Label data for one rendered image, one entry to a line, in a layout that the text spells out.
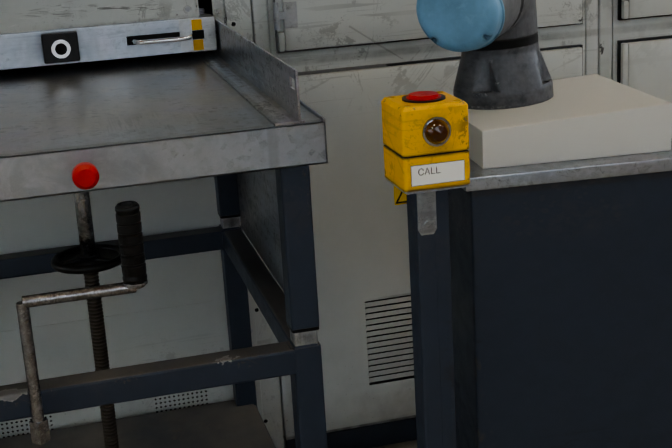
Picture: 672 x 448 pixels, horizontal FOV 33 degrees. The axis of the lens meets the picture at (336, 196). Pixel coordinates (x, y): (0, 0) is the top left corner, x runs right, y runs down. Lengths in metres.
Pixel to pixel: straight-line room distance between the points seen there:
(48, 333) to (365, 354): 0.62
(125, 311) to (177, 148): 0.82
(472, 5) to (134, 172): 0.49
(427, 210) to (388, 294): 0.99
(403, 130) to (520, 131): 0.35
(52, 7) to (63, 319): 0.59
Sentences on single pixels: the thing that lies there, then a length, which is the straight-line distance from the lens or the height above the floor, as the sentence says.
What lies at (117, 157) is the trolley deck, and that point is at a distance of 1.45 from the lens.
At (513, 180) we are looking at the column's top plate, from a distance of 1.57.
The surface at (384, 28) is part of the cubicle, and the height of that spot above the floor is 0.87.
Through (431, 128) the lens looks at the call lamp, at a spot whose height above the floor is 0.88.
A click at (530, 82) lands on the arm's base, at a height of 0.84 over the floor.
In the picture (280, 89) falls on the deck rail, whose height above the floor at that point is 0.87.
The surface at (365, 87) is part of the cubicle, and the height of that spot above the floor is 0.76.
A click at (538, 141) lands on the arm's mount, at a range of 1.61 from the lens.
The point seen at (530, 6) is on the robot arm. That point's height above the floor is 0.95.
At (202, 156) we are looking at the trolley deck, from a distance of 1.46.
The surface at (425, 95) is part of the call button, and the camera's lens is 1.31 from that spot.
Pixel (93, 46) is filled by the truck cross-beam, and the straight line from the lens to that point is 2.05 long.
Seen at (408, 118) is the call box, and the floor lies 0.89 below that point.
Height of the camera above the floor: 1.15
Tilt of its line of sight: 15 degrees down
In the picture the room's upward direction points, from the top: 3 degrees counter-clockwise
